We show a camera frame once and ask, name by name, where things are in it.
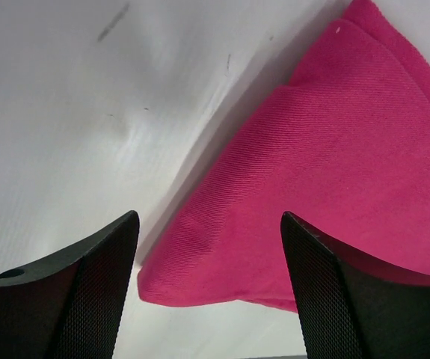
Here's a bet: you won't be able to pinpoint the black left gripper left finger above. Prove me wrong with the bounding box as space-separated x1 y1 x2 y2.
0 211 139 358

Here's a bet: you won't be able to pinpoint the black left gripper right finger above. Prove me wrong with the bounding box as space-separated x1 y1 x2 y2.
280 212 430 358

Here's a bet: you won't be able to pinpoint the pink trousers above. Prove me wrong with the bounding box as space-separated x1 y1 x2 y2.
138 1 430 311

